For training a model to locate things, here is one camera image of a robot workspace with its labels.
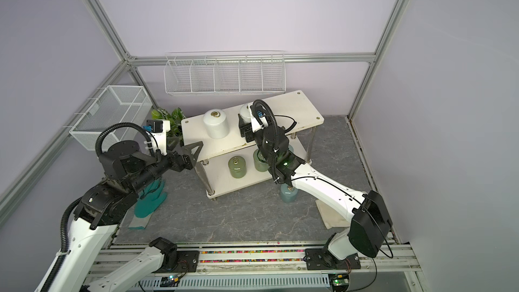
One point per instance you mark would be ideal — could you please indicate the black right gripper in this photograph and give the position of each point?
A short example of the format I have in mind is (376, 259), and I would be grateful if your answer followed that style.
(247, 130)

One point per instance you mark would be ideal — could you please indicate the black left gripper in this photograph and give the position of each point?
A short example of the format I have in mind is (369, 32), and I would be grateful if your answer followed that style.
(189, 161)

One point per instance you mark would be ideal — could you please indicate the white tea canister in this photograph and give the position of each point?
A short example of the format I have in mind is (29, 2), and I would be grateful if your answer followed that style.
(245, 113)
(216, 124)

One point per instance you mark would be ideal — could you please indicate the large blue-grey tea canister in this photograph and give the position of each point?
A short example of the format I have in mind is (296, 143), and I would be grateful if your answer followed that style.
(288, 194)

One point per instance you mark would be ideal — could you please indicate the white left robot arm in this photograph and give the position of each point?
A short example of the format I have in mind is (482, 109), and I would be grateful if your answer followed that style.
(132, 162)

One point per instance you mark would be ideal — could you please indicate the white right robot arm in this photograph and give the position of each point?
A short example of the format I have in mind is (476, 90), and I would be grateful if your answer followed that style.
(367, 213)

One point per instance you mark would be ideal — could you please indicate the dark green tea canister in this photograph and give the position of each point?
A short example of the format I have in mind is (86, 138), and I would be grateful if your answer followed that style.
(237, 166)

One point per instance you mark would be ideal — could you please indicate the white two-tier shelf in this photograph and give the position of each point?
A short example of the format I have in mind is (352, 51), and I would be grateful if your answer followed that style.
(212, 162)

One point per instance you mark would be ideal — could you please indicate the light green tea canister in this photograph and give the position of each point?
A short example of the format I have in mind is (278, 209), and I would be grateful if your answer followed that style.
(260, 162)

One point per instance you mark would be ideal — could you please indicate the green artificial plant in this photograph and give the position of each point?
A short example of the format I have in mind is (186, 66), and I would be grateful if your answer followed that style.
(175, 118)

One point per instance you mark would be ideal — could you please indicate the green rubber glove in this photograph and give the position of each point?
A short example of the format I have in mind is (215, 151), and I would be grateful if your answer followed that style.
(153, 197)

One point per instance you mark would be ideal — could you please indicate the white mesh side basket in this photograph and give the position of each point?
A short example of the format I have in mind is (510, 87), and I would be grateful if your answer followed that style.
(115, 104)

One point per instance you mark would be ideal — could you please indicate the beige work glove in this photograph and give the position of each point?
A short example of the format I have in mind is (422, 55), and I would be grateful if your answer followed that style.
(330, 217)

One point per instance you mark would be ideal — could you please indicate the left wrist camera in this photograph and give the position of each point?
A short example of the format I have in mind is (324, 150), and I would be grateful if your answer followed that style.
(158, 129)

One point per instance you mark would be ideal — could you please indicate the long white wire basket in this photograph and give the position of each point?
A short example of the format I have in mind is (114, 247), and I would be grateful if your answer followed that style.
(225, 72)

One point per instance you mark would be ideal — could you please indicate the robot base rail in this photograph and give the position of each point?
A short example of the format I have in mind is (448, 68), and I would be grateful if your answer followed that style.
(281, 265)

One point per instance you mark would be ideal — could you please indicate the aluminium frame of enclosure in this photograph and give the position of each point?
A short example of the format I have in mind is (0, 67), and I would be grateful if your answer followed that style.
(24, 184)

